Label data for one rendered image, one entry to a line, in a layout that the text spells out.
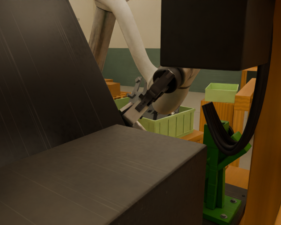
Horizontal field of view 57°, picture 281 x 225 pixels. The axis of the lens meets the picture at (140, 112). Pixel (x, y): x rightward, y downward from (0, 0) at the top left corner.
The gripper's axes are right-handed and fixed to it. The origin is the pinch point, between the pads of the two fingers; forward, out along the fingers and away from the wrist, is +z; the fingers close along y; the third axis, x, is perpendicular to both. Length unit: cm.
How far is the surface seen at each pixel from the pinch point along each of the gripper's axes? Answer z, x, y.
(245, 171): -41, 48, -27
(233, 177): -34, 44, -27
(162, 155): 16.9, 7.4, 17.9
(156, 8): -672, -186, -347
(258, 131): -5.7, 20.9, 15.3
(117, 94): -388, -86, -433
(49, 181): 28.7, -0.8, 16.5
